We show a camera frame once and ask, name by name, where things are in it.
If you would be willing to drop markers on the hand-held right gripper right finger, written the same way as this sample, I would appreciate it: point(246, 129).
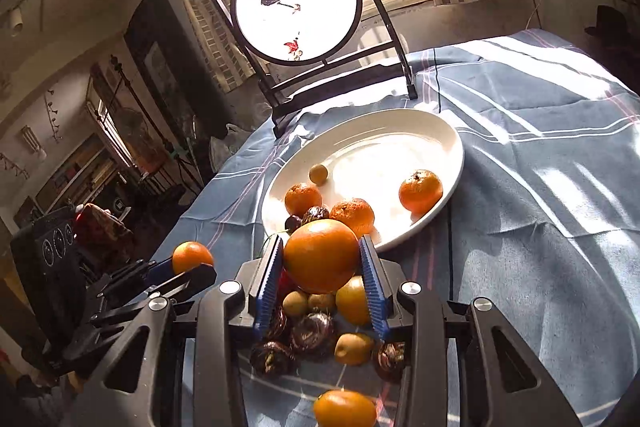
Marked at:
point(374, 294)

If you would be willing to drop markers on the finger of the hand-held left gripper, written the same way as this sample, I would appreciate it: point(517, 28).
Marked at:
point(161, 269)
point(187, 281)

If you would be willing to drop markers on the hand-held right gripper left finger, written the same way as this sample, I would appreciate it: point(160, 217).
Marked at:
point(267, 292)

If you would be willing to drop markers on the small tangerine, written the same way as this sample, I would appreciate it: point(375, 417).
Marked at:
point(302, 199)
point(421, 192)
point(354, 214)
point(191, 255)

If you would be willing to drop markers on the large orange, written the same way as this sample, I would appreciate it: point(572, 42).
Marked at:
point(321, 257)

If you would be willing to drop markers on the white oval plate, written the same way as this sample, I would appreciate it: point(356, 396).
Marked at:
point(370, 152)

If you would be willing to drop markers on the yellow lemon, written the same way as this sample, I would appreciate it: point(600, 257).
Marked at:
point(351, 307)

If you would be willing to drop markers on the small yellow-green longan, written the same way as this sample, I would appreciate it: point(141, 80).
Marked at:
point(321, 303)
point(318, 174)
point(295, 304)

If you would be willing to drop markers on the dark purple passion fruit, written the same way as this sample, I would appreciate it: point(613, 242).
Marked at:
point(271, 359)
point(277, 324)
point(390, 361)
point(313, 333)

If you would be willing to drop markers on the small yellow fruit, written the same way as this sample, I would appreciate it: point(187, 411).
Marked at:
point(353, 349)

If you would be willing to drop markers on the small dark purple fruit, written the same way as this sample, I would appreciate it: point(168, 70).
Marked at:
point(293, 223)

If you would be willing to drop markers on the dark chestnuts on plate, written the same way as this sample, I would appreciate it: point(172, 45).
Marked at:
point(315, 214)

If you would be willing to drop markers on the bookshelf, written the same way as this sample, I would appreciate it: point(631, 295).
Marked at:
point(75, 172)

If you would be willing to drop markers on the medium orange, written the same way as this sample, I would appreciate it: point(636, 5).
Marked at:
point(345, 409)

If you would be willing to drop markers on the clear plastic bag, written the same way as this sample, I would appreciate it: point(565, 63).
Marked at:
point(227, 142)

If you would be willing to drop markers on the blue plaid tablecloth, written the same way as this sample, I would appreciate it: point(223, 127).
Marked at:
point(525, 207)

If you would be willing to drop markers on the dark wooden cabinet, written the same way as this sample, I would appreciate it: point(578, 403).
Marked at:
point(155, 57)

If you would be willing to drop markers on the dark hat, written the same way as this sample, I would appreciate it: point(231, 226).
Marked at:
point(610, 29)

